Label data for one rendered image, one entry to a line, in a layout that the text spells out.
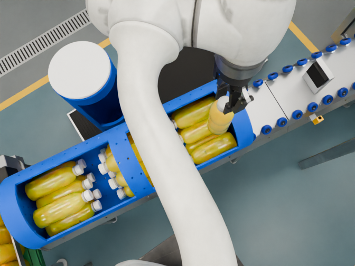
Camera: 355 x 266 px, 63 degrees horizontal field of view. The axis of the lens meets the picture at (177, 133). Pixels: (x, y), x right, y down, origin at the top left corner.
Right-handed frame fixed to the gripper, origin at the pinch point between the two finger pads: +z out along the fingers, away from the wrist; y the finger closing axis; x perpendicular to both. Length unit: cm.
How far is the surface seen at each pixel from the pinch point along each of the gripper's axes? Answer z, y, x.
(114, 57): 147, 119, 24
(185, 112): 32.8, 11.6, 6.4
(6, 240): 49, 0, 91
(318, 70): 39, 6, -50
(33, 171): 27, 14, 63
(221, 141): 37.8, -3.2, -1.2
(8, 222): 24, 1, 74
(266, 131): 50, -6, -23
